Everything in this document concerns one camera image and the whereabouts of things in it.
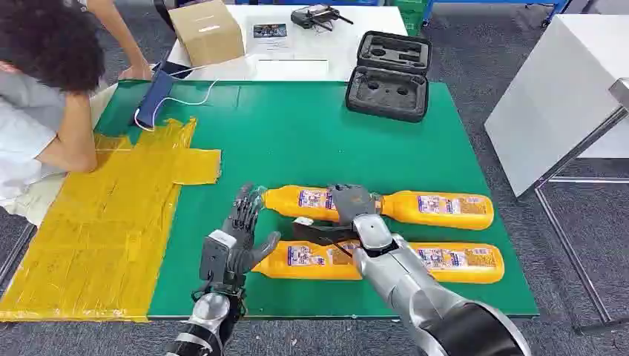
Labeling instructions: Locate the person's left hand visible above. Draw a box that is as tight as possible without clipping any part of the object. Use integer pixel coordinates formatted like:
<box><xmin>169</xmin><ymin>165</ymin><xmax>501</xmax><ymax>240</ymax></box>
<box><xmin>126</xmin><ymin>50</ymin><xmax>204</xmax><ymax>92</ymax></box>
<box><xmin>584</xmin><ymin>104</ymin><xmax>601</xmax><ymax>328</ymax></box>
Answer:
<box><xmin>117</xmin><ymin>62</ymin><xmax>154</xmax><ymax>82</ymax></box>

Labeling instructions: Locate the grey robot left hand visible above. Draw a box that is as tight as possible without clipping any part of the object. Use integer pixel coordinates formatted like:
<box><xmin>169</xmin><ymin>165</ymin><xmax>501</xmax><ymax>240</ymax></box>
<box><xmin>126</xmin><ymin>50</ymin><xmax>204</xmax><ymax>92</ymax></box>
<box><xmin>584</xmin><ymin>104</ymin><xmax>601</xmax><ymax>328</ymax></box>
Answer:
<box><xmin>221</xmin><ymin>182</ymin><xmax>282</xmax><ymax>276</ymax></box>

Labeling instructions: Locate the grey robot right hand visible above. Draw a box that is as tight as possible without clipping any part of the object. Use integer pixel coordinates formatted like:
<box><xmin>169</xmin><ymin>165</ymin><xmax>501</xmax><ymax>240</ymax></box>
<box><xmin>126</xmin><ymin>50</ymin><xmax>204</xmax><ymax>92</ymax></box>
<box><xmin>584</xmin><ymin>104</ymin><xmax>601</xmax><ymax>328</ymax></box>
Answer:
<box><xmin>328</xmin><ymin>184</ymin><xmax>383</xmax><ymax>226</ymax></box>

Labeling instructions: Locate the orange drink bottle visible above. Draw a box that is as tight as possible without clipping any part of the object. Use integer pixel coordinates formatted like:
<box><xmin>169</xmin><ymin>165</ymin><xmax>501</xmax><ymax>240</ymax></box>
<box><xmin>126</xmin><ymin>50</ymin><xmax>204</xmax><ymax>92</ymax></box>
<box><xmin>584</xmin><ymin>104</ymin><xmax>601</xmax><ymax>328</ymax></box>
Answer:
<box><xmin>375</xmin><ymin>190</ymin><xmax>495</xmax><ymax>231</ymax></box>
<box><xmin>409</xmin><ymin>242</ymin><xmax>506</xmax><ymax>285</ymax></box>
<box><xmin>251</xmin><ymin>240</ymin><xmax>363</xmax><ymax>282</ymax></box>
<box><xmin>256</xmin><ymin>185</ymin><xmax>345</xmax><ymax>223</ymax></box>

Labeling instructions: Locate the dark phone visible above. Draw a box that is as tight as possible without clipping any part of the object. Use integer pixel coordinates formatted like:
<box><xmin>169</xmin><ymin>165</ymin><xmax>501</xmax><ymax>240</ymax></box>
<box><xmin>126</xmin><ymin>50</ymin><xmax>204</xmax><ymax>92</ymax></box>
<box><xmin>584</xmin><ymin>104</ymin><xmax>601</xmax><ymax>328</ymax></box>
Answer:
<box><xmin>156</xmin><ymin>61</ymin><xmax>194</xmax><ymax>81</ymax></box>

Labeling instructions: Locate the green table mat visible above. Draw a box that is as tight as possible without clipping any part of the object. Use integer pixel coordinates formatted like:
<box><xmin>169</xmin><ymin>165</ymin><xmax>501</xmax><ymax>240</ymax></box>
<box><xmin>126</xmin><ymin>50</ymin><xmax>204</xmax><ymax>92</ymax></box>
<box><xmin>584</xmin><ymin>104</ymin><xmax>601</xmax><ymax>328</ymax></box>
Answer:
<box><xmin>96</xmin><ymin>81</ymin><xmax>540</xmax><ymax>320</ymax></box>

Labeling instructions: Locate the brown cardboard box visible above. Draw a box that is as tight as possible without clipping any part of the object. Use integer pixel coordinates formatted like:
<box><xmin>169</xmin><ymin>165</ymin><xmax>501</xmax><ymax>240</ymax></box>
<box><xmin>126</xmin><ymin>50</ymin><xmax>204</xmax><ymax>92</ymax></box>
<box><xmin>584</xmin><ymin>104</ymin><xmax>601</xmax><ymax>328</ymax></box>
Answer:
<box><xmin>168</xmin><ymin>0</ymin><xmax>246</xmax><ymax>68</ymax></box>

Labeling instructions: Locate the black foam-lined open case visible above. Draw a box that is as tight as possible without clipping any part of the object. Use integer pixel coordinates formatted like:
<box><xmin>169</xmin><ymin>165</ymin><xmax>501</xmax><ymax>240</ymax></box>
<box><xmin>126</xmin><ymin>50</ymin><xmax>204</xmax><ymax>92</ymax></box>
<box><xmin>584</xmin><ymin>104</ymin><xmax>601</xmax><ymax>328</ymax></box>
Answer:
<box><xmin>345</xmin><ymin>30</ymin><xmax>433</xmax><ymax>124</ymax></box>

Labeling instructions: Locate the person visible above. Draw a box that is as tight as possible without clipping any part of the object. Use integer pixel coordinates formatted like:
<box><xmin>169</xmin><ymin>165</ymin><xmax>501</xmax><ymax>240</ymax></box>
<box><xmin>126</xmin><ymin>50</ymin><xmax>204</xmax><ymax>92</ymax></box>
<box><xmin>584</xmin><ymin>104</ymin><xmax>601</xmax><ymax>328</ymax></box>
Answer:
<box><xmin>0</xmin><ymin>0</ymin><xmax>154</xmax><ymax>227</ymax></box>

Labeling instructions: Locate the white sheet with photo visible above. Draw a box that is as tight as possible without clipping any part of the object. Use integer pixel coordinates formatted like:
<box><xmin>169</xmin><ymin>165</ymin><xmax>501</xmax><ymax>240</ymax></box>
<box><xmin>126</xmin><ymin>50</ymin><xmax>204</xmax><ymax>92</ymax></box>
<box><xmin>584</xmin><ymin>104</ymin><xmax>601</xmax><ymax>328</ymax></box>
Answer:
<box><xmin>246</xmin><ymin>19</ymin><xmax>297</xmax><ymax>57</ymax></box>

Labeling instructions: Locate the yellow plastic sheet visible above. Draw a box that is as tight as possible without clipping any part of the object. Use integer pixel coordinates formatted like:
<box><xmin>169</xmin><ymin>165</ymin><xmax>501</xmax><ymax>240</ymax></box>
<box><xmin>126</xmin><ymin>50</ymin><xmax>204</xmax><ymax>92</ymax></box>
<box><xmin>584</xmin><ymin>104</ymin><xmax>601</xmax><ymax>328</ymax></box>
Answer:
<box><xmin>0</xmin><ymin>117</ymin><xmax>222</xmax><ymax>324</ymax></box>

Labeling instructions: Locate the small white table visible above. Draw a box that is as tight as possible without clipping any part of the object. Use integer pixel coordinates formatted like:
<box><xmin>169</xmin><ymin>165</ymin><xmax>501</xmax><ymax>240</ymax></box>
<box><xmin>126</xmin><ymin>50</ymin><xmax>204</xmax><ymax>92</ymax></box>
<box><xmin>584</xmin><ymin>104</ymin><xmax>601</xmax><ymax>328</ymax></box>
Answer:
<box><xmin>167</xmin><ymin>4</ymin><xmax>409</xmax><ymax>82</ymax></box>

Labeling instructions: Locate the black remote controller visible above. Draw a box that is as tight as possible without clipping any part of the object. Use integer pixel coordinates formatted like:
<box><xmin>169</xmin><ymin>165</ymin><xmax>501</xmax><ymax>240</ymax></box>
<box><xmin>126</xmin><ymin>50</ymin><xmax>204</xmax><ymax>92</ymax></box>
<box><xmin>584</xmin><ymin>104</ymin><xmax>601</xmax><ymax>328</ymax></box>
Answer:
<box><xmin>291</xmin><ymin>4</ymin><xmax>355</xmax><ymax>33</ymax></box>

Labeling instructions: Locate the green plastic crate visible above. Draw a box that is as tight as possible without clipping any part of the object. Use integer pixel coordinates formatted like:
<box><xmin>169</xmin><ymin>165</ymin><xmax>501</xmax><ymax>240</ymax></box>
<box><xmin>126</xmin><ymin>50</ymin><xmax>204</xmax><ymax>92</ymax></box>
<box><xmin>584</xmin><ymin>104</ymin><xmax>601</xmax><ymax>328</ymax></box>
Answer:
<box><xmin>392</xmin><ymin>0</ymin><xmax>429</xmax><ymax>36</ymax></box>

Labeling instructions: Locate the grey table leg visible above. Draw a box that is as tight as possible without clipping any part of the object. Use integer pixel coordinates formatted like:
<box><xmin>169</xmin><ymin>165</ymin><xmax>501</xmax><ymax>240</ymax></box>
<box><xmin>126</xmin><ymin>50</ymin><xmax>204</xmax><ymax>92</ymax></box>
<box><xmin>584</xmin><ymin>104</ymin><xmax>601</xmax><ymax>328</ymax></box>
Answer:
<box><xmin>0</xmin><ymin>223</ymin><xmax>38</xmax><ymax>287</ymax></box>

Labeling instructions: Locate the large white table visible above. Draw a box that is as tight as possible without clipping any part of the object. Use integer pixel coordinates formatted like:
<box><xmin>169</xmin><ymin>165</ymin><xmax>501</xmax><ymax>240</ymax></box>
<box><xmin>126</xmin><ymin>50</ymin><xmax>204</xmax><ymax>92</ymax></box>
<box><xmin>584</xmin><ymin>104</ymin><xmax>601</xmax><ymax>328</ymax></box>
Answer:
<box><xmin>484</xmin><ymin>13</ymin><xmax>629</xmax><ymax>197</ymax></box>

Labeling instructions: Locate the grey metal plate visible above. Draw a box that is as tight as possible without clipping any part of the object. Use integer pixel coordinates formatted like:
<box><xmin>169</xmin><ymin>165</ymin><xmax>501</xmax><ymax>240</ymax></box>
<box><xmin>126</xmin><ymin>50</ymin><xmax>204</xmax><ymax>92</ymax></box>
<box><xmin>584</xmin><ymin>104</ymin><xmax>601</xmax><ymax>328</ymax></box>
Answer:
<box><xmin>609</xmin><ymin>77</ymin><xmax>629</xmax><ymax>111</ymax></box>

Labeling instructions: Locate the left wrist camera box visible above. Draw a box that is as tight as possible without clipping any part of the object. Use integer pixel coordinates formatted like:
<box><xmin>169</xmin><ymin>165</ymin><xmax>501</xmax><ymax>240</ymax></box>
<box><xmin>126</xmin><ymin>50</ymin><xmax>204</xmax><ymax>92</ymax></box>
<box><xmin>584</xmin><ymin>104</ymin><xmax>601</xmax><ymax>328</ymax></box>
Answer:
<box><xmin>199</xmin><ymin>229</ymin><xmax>238</xmax><ymax>286</ymax></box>

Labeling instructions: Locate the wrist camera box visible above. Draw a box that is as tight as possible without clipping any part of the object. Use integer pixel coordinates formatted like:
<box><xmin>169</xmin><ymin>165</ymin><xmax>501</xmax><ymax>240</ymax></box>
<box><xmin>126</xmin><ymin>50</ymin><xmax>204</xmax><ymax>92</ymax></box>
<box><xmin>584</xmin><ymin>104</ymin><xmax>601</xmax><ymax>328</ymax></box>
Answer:
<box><xmin>199</xmin><ymin>229</ymin><xmax>238</xmax><ymax>286</ymax></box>
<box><xmin>292</xmin><ymin>217</ymin><xmax>362</xmax><ymax>259</ymax></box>

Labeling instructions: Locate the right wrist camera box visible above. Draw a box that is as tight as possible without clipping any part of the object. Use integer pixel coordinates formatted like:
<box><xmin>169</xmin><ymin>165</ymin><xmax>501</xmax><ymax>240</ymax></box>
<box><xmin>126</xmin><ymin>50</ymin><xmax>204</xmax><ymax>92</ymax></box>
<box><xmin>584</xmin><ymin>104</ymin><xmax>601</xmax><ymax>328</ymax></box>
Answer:
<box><xmin>292</xmin><ymin>217</ymin><xmax>362</xmax><ymax>259</ymax></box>

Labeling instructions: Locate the metal table frame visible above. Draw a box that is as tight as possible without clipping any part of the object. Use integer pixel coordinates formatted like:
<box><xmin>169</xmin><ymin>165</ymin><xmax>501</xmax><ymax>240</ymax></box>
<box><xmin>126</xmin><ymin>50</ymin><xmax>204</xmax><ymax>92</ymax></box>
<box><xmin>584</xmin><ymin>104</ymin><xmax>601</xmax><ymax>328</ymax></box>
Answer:
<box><xmin>534</xmin><ymin>108</ymin><xmax>629</xmax><ymax>337</ymax></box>

